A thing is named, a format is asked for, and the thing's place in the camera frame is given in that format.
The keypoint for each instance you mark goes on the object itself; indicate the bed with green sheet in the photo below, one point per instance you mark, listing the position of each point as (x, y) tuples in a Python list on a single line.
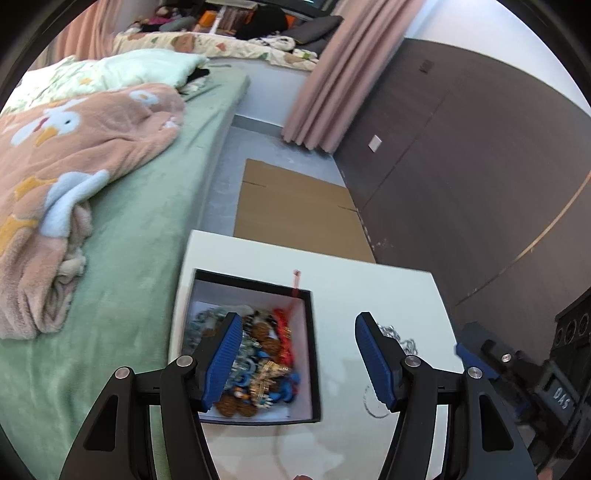
[(138, 240)]

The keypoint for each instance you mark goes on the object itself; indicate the gold hair clip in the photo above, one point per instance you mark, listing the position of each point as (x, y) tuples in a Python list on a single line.
[(268, 374)]

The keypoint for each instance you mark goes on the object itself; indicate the light green floral quilt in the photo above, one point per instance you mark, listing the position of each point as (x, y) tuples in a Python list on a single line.
[(138, 64)]

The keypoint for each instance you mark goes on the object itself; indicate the black gift box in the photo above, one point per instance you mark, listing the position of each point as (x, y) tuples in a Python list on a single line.
[(315, 369)]

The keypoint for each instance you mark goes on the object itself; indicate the row of books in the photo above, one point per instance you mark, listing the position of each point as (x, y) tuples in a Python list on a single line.
[(231, 18)]

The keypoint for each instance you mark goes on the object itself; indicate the white wall socket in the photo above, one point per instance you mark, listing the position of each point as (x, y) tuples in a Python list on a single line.
[(375, 143)]

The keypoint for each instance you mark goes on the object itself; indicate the dark wall switch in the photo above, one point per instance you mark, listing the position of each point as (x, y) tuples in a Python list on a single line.
[(425, 66)]

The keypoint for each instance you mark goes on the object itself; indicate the plush toys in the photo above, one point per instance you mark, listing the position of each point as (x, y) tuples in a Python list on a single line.
[(171, 23)]

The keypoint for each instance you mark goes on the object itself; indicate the white black patterned cloth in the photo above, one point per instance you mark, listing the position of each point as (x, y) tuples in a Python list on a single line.
[(277, 42)]

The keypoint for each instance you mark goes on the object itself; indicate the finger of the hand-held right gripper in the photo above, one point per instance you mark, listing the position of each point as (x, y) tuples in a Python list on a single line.
[(482, 344)]

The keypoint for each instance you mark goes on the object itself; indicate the floral window seat cushion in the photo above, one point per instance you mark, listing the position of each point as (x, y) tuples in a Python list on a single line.
[(207, 46)]

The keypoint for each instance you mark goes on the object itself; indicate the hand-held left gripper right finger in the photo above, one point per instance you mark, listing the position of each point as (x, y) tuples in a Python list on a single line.
[(374, 355)]

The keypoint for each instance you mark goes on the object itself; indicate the black bag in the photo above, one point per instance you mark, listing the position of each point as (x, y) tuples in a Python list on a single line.
[(263, 21)]

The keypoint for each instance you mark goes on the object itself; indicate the flat cardboard sheet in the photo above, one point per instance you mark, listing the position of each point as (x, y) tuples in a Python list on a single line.
[(295, 212)]

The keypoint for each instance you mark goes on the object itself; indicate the grey pillow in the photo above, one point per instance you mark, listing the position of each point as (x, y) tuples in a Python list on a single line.
[(318, 28)]

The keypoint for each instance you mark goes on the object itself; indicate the pink curtain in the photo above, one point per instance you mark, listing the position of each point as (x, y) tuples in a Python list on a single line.
[(351, 69), (87, 27)]

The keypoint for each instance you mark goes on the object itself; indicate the pink duck print blanket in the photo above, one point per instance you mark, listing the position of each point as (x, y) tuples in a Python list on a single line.
[(92, 138)]

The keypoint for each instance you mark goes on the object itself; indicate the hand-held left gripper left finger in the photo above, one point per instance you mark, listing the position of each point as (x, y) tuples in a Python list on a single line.
[(226, 350)]

